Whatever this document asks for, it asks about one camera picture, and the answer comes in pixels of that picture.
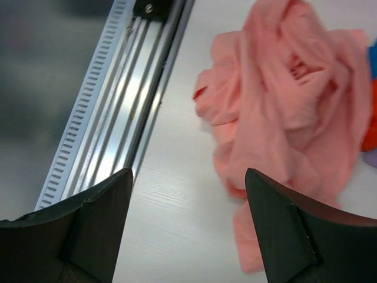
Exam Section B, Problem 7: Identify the blue t shirt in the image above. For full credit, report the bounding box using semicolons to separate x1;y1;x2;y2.
369;41;377;80

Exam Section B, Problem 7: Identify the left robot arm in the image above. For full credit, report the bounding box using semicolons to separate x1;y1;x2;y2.
133;0;174;22

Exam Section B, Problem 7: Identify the pink t shirt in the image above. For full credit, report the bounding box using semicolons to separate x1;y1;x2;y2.
193;0;373;274

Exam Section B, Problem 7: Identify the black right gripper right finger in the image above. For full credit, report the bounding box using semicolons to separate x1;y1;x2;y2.
245;169;376;282

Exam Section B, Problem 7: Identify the aluminium mounting rail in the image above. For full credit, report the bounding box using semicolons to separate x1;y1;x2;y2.
61;1;193;200

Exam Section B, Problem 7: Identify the orange t shirt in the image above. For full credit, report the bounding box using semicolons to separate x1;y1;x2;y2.
362;79;377;152

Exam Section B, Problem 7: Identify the white slotted cable duct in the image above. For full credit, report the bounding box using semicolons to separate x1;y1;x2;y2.
34;0;135;211

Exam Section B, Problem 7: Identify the lavender t shirt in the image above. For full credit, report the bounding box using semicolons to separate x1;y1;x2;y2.
363;151;377;168

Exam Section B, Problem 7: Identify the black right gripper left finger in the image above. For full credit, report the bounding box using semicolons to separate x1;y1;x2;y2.
1;169;133;282

